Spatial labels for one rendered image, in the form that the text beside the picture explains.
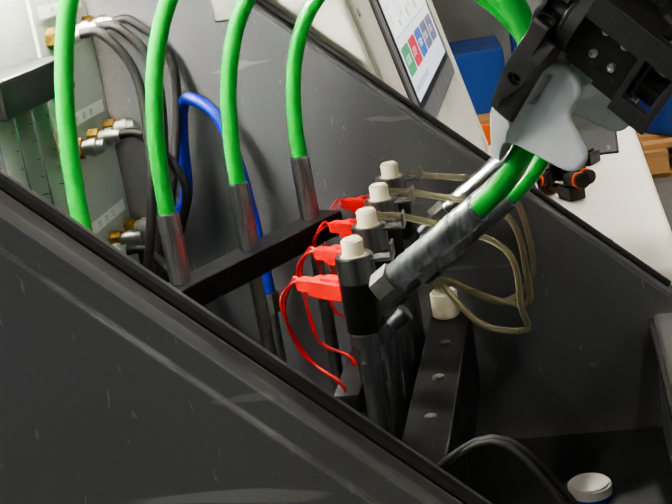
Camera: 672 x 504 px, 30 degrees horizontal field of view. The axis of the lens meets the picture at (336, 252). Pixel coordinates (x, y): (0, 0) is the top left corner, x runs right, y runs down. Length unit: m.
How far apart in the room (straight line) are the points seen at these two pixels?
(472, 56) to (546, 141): 5.53
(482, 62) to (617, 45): 5.59
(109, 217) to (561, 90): 0.63
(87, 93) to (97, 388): 0.65
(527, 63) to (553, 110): 0.04
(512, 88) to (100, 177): 0.62
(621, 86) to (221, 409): 0.25
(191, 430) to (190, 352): 0.04
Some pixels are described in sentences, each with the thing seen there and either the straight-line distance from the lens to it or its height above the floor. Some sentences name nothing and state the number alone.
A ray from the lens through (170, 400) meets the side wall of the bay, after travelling 0.58.
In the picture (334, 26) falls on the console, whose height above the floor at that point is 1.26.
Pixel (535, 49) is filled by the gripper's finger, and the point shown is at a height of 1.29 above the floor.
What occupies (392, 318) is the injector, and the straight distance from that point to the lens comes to 0.91.
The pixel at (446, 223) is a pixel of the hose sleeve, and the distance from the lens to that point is 0.77.
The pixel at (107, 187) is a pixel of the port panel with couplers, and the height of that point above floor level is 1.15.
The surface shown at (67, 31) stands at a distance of 0.91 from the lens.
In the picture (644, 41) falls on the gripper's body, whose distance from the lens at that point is 0.63.
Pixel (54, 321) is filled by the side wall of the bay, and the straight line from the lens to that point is 0.59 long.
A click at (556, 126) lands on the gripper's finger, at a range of 0.69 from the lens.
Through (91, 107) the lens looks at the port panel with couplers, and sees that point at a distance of 1.21.
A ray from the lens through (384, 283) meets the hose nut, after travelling 0.80.
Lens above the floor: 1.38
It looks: 16 degrees down
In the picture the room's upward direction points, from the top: 10 degrees counter-clockwise
